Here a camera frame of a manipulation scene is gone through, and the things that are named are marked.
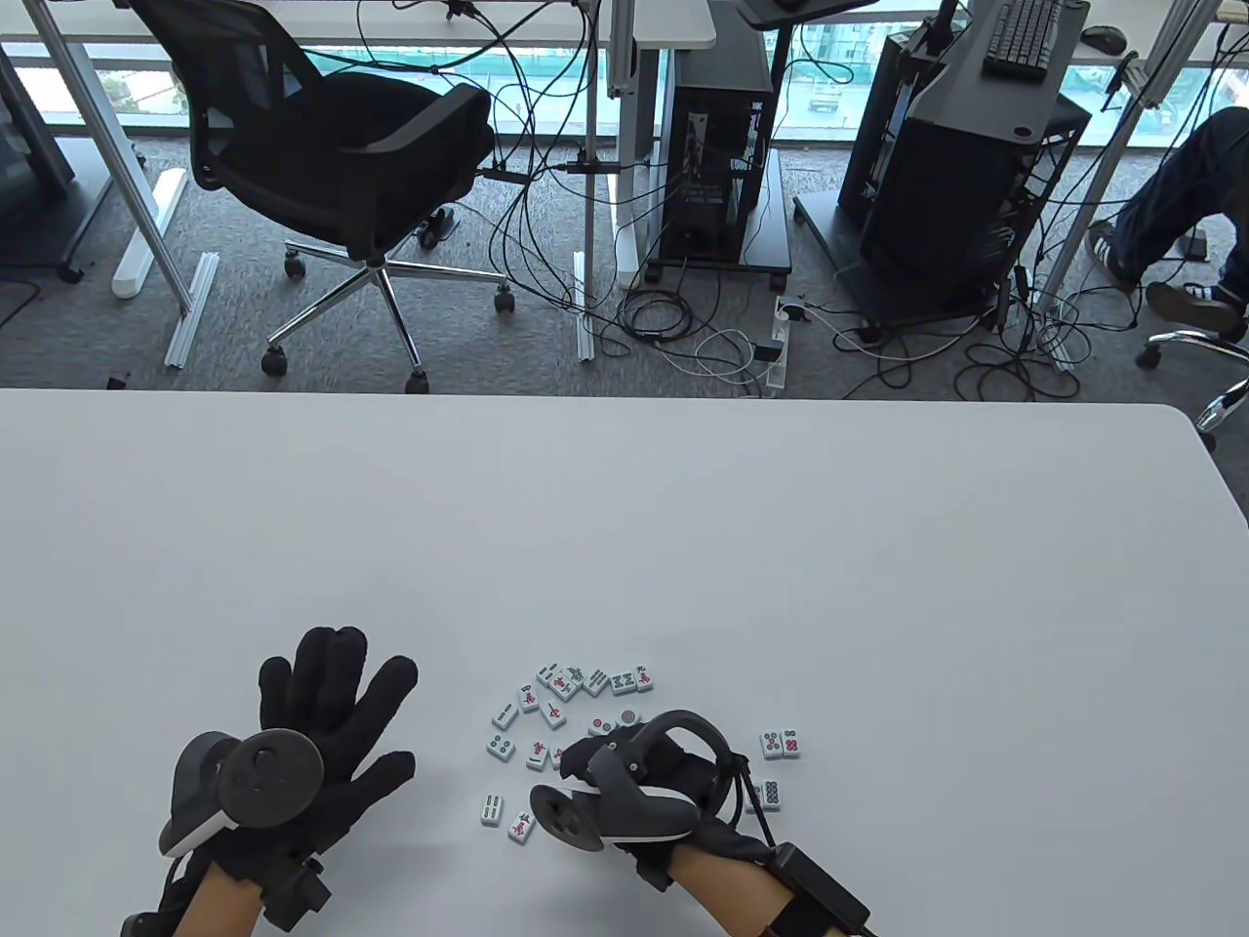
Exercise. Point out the black keyboard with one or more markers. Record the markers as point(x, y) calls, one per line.
point(1023, 39)

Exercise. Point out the two-circle mahjong tile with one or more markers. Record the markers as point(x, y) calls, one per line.
point(601, 727)

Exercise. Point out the pile of mahjong tiles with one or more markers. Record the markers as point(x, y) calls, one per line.
point(537, 753)

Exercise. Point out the black mesh office chair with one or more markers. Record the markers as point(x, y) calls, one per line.
point(1181, 338)
point(322, 146)

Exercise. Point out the black monitor stand with tray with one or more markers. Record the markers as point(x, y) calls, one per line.
point(1015, 107)
point(810, 10)

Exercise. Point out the person's right forearm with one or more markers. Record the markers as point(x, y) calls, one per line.
point(727, 893)

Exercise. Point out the seven-circle mahjong tile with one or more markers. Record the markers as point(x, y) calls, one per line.
point(756, 793)

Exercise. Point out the black foot pedal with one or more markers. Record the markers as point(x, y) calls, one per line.
point(436, 226)
point(1195, 244)

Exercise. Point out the black computer tower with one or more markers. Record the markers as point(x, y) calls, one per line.
point(717, 176)
point(956, 215)

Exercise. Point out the black wheeled computer cart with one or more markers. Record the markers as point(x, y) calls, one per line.
point(766, 244)
point(820, 224)

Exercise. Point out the five-circle mahjong tile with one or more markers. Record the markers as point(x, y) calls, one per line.
point(771, 745)

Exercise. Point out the six-circle mahjong tile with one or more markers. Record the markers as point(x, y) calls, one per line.
point(791, 744)

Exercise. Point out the black computer mouse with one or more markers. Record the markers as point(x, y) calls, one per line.
point(1103, 39)

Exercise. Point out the eight-circle mahjong tile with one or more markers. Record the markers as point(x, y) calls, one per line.
point(772, 794)

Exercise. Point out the white standing desk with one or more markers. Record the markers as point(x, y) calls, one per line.
point(683, 24)

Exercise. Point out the four-circle mahjong tile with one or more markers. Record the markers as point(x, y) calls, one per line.
point(501, 747)

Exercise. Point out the person's right hand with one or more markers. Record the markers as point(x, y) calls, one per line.
point(585, 756)

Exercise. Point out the dark grey equipment cart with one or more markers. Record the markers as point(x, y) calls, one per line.
point(34, 127)

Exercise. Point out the person's left hand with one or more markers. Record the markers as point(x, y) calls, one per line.
point(337, 698)

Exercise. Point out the black power strip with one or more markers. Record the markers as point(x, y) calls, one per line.
point(503, 174)

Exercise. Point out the white power strip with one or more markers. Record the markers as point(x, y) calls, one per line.
point(776, 379)

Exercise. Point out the grey hand tracking controller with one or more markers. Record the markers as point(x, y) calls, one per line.
point(271, 781)
point(634, 810)

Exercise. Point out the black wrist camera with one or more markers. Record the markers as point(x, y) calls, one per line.
point(295, 893)
point(656, 869)

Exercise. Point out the black white striped sneaker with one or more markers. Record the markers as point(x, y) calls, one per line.
point(1112, 252)
point(1195, 305)

